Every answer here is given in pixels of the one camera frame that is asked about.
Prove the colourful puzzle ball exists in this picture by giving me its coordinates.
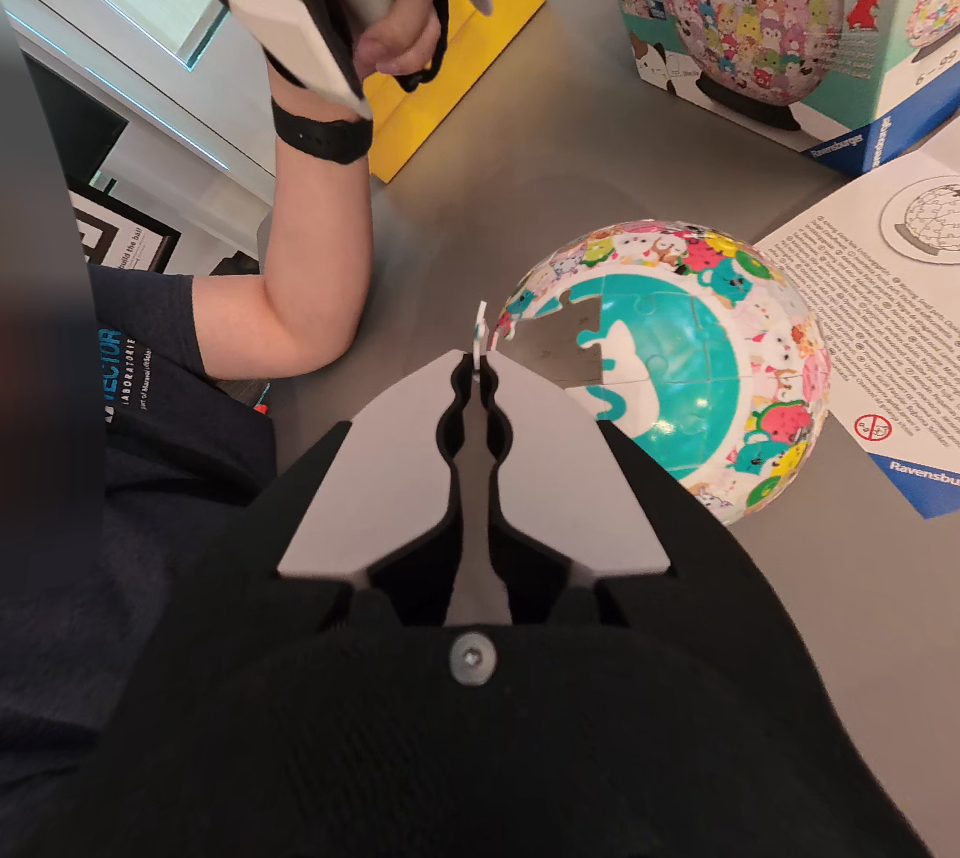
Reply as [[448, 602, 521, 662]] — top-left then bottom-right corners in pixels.
[[495, 220, 832, 527]]

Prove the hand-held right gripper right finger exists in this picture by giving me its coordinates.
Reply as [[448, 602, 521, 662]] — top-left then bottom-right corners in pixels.
[[480, 351, 672, 585]]

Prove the white puzzle piece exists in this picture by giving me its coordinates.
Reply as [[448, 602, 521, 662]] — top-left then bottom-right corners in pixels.
[[472, 301, 502, 379]]

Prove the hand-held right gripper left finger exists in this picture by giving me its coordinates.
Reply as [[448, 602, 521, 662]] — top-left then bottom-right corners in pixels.
[[276, 348, 481, 587]]

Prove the person's navy shirt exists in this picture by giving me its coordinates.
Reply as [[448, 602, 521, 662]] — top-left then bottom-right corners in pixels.
[[0, 264, 280, 858]]

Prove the person's left hand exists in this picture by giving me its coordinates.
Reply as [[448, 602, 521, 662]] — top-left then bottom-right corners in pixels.
[[268, 0, 444, 118]]

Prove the person's left forearm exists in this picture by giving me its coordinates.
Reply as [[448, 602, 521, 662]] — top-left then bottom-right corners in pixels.
[[193, 149, 375, 380]]

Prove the white instruction sheet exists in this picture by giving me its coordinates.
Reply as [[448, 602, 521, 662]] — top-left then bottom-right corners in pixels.
[[753, 149, 960, 520]]

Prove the black wristband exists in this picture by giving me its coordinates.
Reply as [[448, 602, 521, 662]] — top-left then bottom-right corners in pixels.
[[270, 96, 375, 166]]

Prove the puzzle ball cardboard box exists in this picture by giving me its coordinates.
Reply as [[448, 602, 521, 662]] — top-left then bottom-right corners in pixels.
[[592, 0, 960, 178]]

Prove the yellow plastic bin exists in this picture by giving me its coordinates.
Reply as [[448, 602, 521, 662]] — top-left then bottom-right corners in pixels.
[[360, 0, 549, 184]]

